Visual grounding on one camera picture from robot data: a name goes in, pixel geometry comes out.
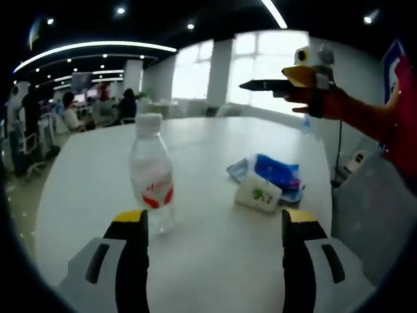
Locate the white power socket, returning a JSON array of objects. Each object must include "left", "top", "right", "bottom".
[{"left": 344, "top": 149, "right": 371, "bottom": 174}]

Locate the curved ceiling light strip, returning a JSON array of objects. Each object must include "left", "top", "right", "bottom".
[{"left": 12, "top": 40, "right": 177, "bottom": 74}]

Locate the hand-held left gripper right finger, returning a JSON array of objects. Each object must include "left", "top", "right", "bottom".
[{"left": 281, "top": 208, "right": 369, "bottom": 313}]

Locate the grey mesh office chair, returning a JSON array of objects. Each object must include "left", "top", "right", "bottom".
[{"left": 331, "top": 135, "right": 403, "bottom": 281}]

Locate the blue plastic packet pink print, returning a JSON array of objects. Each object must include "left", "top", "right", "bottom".
[{"left": 253, "top": 153, "right": 306, "bottom": 205}]

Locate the hanging display screen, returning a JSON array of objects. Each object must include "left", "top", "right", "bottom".
[{"left": 71, "top": 72, "right": 94, "bottom": 89}]

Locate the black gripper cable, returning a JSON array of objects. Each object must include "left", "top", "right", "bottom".
[{"left": 336, "top": 119, "right": 344, "bottom": 172}]

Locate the person's right hand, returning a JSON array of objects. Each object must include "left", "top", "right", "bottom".
[{"left": 282, "top": 85, "right": 343, "bottom": 122}]

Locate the blue white wall poster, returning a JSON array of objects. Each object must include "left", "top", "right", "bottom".
[{"left": 382, "top": 40, "right": 409, "bottom": 106}]

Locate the white paper cup green print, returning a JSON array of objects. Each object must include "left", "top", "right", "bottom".
[{"left": 235, "top": 171, "right": 283, "bottom": 215}]

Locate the light blue packet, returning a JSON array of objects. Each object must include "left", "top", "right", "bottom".
[{"left": 226, "top": 156, "right": 259, "bottom": 183}]

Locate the clear water bottle red label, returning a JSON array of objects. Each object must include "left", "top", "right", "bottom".
[{"left": 129, "top": 113, "right": 175, "bottom": 235}]

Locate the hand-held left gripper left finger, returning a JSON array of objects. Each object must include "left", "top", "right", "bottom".
[{"left": 66, "top": 210, "right": 151, "bottom": 313}]

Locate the white table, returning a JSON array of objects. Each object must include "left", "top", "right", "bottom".
[{"left": 34, "top": 116, "right": 334, "bottom": 313}]

